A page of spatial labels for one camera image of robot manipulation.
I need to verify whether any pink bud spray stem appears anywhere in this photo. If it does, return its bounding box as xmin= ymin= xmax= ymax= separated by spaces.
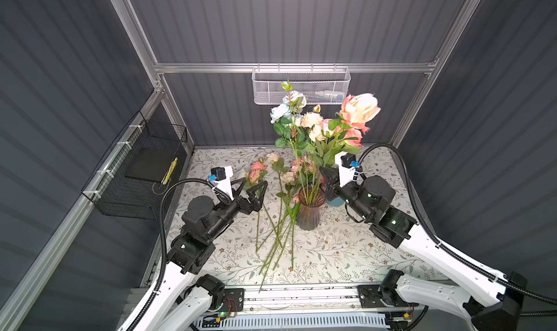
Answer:
xmin=247 ymin=158 xmax=268 ymax=252

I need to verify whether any small pink rose stem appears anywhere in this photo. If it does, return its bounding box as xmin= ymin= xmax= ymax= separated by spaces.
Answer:
xmin=309 ymin=119 xmax=345 ymax=203

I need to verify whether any large pink rose stem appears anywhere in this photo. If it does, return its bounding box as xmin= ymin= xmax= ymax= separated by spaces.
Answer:
xmin=321 ymin=92 xmax=382 ymax=201

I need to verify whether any white green rose spray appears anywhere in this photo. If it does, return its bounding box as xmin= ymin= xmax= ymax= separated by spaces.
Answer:
xmin=270 ymin=81 xmax=308 ymax=190

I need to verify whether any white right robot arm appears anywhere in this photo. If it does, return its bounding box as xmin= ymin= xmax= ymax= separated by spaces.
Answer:
xmin=320 ymin=152 xmax=556 ymax=330

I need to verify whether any teal ceramic vase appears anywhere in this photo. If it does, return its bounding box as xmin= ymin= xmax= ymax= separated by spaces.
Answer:
xmin=326 ymin=197 xmax=345 ymax=208

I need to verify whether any pink ribbed glass vase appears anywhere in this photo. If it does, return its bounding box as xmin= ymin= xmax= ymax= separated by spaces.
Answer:
xmin=297 ymin=187 xmax=326 ymax=231

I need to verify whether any small pink flower spray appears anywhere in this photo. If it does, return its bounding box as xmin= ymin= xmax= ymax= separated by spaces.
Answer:
xmin=260 ymin=155 xmax=324 ymax=283

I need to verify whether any black book in basket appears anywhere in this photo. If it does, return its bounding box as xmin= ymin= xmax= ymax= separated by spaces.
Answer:
xmin=124 ymin=148 xmax=176 ymax=183

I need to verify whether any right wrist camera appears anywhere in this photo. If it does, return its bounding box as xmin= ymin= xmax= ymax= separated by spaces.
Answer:
xmin=335 ymin=152 xmax=362 ymax=187

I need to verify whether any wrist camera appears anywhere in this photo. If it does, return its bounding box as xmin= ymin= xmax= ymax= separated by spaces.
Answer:
xmin=207 ymin=166 xmax=234 ymax=199
xmin=335 ymin=152 xmax=362 ymax=187

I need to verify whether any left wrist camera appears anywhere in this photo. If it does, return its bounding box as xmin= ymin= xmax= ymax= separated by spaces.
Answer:
xmin=207 ymin=166 xmax=234 ymax=199

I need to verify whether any white wire mesh basket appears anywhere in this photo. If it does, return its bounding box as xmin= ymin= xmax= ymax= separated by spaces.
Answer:
xmin=251 ymin=65 xmax=351 ymax=105

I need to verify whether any black wire basket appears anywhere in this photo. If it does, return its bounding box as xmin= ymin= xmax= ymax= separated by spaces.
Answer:
xmin=82 ymin=114 xmax=189 ymax=220

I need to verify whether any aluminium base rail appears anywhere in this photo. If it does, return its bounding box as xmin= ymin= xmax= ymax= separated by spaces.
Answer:
xmin=125 ymin=282 xmax=419 ymax=319

